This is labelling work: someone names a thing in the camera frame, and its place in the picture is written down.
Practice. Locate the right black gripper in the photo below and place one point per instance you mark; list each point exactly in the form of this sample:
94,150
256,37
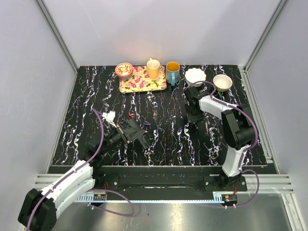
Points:
190,118

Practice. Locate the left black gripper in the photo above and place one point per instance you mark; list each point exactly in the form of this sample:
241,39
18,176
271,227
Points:
128,134

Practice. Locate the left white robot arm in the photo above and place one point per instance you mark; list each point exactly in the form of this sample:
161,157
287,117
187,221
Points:
41,208

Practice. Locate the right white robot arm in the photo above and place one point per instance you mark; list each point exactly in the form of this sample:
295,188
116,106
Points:
239,129

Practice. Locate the white scalloped plate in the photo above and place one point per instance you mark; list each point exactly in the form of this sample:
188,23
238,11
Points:
195,75

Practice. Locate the cream bowl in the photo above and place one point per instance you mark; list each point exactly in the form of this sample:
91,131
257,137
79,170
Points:
222,82

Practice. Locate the blue mug orange inside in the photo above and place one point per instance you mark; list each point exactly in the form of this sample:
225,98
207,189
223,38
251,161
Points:
172,73

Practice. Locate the yellow mug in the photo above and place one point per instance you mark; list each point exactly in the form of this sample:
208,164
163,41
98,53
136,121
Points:
153,67

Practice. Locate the floral rectangular tray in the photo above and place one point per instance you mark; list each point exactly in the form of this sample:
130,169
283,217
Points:
141,82

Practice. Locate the small red patterned bowl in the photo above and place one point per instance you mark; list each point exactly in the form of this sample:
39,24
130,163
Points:
123,70

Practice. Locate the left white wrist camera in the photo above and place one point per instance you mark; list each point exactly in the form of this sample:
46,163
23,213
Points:
109,117

